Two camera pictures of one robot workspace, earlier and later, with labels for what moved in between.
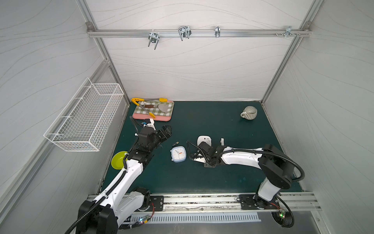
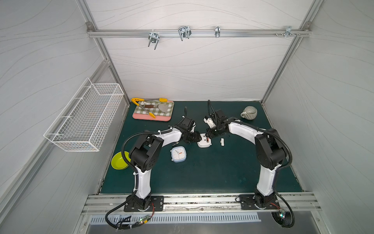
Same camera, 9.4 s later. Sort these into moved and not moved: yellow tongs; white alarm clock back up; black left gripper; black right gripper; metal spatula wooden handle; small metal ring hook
Moved: black left gripper; black right gripper
Not moved: metal spatula wooden handle; yellow tongs; small metal ring hook; white alarm clock back up
